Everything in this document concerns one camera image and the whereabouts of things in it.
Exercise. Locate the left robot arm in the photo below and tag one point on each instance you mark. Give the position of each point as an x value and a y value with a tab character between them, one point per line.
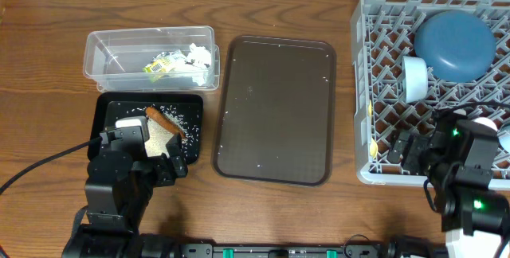
120	184

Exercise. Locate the small bowl of rice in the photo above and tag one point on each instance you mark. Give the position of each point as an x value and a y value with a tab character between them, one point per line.
415	82

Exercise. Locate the grey dishwasher rack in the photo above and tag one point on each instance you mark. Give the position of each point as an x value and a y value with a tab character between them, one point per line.
382	33

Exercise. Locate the clear plastic waste bin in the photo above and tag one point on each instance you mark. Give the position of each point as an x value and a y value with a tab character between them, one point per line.
114	59

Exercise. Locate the blue plate bowl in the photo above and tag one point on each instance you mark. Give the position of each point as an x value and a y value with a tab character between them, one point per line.
458	46

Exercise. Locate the yellow green snack wrapper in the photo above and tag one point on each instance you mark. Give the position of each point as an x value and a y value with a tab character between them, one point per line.
164	63

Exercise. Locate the orange carrot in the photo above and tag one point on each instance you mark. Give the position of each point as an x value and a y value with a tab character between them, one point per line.
164	122

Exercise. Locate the pile of white rice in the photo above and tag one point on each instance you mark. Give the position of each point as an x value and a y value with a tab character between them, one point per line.
159	136

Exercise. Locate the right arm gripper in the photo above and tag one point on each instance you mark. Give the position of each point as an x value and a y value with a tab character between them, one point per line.
418	142

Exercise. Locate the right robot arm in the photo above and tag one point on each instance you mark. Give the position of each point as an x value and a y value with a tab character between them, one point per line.
456	160

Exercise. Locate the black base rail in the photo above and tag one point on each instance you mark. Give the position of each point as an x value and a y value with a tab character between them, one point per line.
251	251

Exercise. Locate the crumpled white tissue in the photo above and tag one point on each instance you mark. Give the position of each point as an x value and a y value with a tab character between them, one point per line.
199	56

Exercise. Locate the white cup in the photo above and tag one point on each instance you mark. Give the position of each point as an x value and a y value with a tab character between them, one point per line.
481	120

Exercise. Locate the yellow plastic spoon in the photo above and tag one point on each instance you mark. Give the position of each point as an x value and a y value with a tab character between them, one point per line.
373	148

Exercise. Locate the dark brown serving tray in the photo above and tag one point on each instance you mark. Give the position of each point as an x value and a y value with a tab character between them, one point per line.
276	120

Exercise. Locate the black waste tray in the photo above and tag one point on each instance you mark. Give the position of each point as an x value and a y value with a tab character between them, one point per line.
184	110

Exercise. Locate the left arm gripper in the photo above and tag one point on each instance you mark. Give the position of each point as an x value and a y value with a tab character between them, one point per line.
167	174

